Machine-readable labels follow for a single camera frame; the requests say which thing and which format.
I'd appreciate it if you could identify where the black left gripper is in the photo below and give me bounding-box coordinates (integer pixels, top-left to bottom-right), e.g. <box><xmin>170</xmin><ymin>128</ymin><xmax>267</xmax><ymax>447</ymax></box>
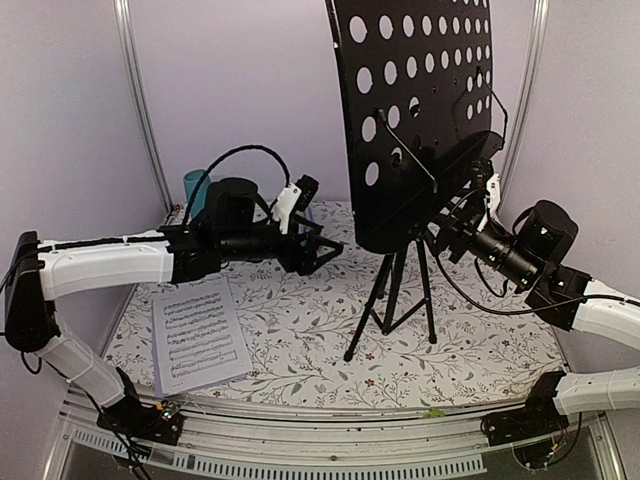
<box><xmin>220</xmin><ymin>215</ymin><xmax>346</xmax><ymax>277</ymax></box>

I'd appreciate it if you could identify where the black music stand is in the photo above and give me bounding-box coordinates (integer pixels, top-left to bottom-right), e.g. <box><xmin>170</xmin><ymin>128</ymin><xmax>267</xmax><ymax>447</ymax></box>
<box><xmin>327</xmin><ymin>1</ymin><xmax>504</xmax><ymax>334</ymax></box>

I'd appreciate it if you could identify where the sheet music booklet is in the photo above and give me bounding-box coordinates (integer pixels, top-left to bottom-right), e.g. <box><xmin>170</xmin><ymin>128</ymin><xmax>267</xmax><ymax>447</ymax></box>
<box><xmin>152</xmin><ymin>275</ymin><xmax>252</xmax><ymax>397</ymax></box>

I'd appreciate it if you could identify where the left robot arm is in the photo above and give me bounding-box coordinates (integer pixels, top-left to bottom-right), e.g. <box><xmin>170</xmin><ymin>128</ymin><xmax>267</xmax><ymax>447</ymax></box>
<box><xmin>3</xmin><ymin>176</ymin><xmax>343</xmax><ymax>446</ymax></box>

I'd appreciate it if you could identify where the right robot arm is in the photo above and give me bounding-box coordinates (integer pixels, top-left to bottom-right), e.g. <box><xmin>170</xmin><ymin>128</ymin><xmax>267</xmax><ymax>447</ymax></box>
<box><xmin>426</xmin><ymin>194</ymin><xmax>639</xmax><ymax>446</ymax></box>

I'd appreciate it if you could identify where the floral table mat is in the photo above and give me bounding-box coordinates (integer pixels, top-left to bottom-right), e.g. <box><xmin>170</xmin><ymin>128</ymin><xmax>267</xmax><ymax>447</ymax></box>
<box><xmin>104</xmin><ymin>199</ymin><xmax>566</xmax><ymax>409</ymax></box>

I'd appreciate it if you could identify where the teal ceramic vase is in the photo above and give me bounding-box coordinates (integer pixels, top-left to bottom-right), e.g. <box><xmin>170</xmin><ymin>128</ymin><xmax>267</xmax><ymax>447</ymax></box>
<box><xmin>183</xmin><ymin>169</ymin><xmax>211</xmax><ymax>220</ymax></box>

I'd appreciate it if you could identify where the green tape piece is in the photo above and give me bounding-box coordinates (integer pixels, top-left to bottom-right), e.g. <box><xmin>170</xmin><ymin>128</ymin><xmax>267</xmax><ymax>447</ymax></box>
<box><xmin>423</xmin><ymin>408</ymin><xmax>446</xmax><ymax>419</ymax></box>

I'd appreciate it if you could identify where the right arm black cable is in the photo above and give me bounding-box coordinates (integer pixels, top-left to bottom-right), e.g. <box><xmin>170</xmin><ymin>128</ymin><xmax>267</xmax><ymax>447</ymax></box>
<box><xmin>434</xmin><ymin>199</ymin><xmax>591</xmax><ymax>317</ymax></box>

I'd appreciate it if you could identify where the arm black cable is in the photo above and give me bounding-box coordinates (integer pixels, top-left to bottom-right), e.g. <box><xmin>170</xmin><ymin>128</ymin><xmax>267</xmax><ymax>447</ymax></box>
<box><xmin>434</xmin><ymin>199</ymin><xmax>591</xmax><ymax>317</ymax></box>
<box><xmin>184</xmin><ymin>144</ymin><xmax>292</xmax><ymax>226</ymax></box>

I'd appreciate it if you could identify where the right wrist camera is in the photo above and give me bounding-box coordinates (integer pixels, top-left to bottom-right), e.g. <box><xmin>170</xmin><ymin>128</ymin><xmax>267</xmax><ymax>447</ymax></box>
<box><xmin>471</xmin><ymin>158</ymin><xmax>501</xmax><ymax>217</ymax></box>

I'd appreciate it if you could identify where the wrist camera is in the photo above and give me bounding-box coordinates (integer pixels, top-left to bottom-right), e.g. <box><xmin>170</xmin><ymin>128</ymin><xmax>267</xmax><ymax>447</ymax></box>
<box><xmin>271</xmin><ymin>175</ymin><xmax>319</xmax><ymax>235</ymax></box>
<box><xmin>471</xmin><ymin>158</ymin><xmax>501</xmax><ymax>217</ymax></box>

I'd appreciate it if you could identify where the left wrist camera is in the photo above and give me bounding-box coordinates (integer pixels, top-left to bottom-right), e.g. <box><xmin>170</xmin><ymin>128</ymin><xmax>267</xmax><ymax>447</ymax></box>
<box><xmin>271</xmin><ymin>175</ymin><xmax>319</xmax><ymax>235</ymax></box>

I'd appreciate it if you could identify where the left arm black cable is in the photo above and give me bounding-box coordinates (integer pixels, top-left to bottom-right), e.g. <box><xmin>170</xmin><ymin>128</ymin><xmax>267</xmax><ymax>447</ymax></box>
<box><xmin>184</xmin><ymin>144</ymin><xmax>292</xmax><ymax>226</ymax></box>

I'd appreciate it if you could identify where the aluminium frame post right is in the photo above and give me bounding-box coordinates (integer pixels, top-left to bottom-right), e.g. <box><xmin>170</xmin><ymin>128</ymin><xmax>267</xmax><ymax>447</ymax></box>
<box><xmin>502</xmin><ymin>0</ymin><xmax>550</xmax><ymax>185</ymax></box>

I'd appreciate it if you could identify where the aluminium front rail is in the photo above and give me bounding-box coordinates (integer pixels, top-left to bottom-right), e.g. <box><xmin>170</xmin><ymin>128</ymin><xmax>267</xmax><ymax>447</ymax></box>
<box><xmin>43</xmin><ymin>387</ymin><xmax>631</xmax><ymax>479</ymax></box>

